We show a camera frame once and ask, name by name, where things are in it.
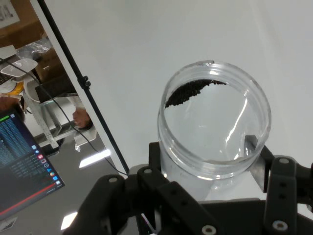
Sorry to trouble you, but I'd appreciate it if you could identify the black seeds pile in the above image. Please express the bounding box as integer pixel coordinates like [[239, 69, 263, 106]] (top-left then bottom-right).
[[165, 78, 228, 108]]

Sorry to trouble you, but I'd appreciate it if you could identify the perforated metal rail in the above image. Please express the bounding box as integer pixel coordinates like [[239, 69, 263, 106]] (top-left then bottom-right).
[[24, 95, 60, 149]]

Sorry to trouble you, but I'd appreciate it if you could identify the black tripod pole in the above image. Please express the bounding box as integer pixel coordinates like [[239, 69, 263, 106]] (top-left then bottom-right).
[[36, 0, 130, 175]]

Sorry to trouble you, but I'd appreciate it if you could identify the brown cardboard box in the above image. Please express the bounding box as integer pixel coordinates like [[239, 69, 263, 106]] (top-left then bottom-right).
[[0, 0, 46, 49]]

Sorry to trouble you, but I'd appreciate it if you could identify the white flat device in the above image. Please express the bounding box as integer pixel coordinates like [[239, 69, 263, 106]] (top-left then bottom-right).
[[0, 57, 39, 77]]

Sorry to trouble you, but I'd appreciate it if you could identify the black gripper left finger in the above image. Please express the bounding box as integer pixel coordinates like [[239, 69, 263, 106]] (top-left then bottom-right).
[[60, 141, 222, 235]]

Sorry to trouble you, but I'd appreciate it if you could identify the thin black cable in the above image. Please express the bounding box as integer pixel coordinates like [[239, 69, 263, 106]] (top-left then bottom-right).
[[0, 57, 128, 176]]

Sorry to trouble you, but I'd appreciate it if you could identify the bare human hand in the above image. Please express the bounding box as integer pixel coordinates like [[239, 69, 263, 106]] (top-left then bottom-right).
[[72, 107, 93, 129]]

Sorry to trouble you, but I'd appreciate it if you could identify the computer monitor screen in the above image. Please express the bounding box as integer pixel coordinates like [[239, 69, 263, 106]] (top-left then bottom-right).
[[0, 109, 66, 222]]

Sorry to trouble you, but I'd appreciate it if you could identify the clear plastic jar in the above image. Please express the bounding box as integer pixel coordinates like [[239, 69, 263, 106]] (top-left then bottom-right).
[[157, 60, 272, 200]]

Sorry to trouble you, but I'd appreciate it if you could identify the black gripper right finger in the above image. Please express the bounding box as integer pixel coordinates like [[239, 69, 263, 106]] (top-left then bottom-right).
[[244, 134, 313, 235]]

